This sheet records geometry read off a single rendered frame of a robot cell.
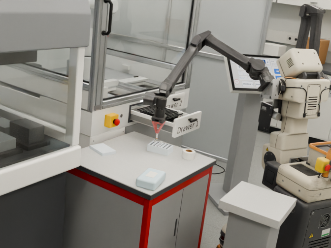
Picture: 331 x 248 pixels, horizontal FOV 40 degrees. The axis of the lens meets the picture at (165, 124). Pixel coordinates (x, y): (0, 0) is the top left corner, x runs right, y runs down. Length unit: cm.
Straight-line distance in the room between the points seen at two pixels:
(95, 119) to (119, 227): 63
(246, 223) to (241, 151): 163
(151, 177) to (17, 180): 59
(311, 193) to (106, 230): 103
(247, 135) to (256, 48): 97
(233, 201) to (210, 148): 257
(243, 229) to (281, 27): 443
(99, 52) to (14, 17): 82
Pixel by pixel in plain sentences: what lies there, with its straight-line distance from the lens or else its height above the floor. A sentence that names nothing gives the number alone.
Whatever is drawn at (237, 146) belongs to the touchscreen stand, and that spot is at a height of 47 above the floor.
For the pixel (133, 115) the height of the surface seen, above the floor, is 87.
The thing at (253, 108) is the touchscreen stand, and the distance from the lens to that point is 361.
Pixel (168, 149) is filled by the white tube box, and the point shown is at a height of 80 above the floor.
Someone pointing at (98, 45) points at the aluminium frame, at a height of 130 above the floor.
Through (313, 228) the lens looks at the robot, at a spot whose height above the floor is 54.
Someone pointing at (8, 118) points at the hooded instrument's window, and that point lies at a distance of 181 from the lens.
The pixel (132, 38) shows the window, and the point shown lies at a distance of 266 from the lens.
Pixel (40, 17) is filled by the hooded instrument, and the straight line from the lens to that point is 179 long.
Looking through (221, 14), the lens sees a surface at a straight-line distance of 441.
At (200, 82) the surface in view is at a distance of 455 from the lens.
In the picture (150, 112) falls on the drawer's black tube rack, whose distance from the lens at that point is 274.
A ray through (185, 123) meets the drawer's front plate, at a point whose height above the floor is 89.
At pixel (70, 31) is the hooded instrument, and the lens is 191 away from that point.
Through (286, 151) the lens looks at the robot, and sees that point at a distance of 274.
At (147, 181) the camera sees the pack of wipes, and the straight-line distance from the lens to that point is 207.
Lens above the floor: 168
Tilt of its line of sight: 18 degrees down
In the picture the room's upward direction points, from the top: 7 degrees clockwise
